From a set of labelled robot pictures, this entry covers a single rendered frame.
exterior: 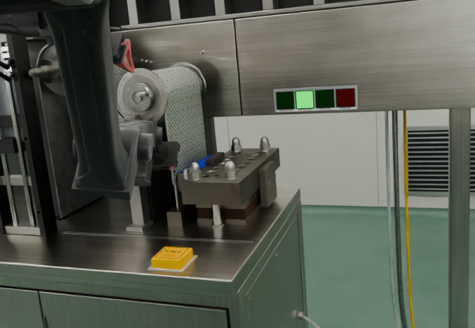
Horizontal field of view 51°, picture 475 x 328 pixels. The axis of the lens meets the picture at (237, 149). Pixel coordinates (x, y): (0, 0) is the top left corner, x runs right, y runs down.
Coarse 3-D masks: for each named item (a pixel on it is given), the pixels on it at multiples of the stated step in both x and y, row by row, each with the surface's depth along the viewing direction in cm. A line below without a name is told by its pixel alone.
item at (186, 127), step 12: (192, 108) 146; (168, 120) 131; (180, 120) 138; (192, 120) 145; (168, 132) 131; (180, 132) 138; (192, 132) 145; (180, 144) 138; (192, 144) 145; (204, 144) 154; (180, 156) 138; (192, 156) 145; (204, 156) 153; (180, 168) 138
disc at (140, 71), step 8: (128, 72) 130; (136, 72) 130; (144, 72) 129; (152, 72) 128; (120, 80) 132; (160, 80) 128; (120, 88) 132; (160, 88) 128; (120, 96) 133; (120, 104) 133; (128, 112) 133; (160, 112) 130; (144, 120) 132; (152, 120) 131
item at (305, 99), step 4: (296, 92) 150; (300, 92) 150; (304, 92) 150; (308, 92) 149; (296, 96) 151; (300, 96) 150; (304, 96) 150; (308, 96) 149; (312, 96) 149; (296, 100) 151; (300, 100) 150; (304, 100) 150; (308, 100) 150; (312, 100) 149; (300, 104) 151; (304, 104) 150; (308, 104) 150; (312, 104) 150
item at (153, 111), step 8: (128, 80) 131; (136, 80) 130; (144, 80) 129; (152, 80) 128; (152, 88) 129; (200, 88) 152; (160, 96) 129; (160, 104) 129; (136, 112) 132; (144, 112) 131; (152, 112) 131
